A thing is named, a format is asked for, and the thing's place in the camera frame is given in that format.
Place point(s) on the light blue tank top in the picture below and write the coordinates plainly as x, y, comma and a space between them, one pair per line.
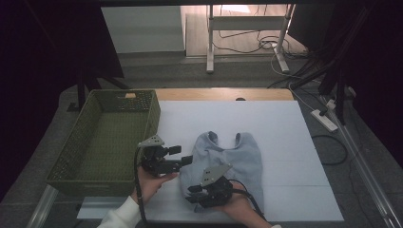
240, 158

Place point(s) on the green woven basket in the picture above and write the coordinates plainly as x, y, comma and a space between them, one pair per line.
107, 142

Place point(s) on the white foam board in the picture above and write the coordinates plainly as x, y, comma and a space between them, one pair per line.
285, 142

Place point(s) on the person's right hand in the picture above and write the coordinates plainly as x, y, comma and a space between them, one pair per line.
236, 207

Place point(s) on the white metal desk frame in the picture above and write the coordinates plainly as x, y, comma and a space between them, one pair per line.
209, 47

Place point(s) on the white power strip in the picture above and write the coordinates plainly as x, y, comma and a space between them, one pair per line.
323, 120

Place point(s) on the white cabinet panel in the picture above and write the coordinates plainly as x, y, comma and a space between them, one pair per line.
142, 30

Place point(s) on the aluminium rail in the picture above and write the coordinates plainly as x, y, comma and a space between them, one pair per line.
364, 171
42, 205

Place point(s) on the person's left hand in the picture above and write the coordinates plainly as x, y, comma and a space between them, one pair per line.
150, 186

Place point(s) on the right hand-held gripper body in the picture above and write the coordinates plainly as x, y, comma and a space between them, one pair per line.
218, 193

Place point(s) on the small white plug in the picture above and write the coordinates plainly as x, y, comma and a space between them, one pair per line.
331, 104

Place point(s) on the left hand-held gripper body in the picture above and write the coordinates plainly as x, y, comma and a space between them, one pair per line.
157, 163

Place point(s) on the black stand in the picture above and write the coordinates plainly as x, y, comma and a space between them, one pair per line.
81, 91
340, 101

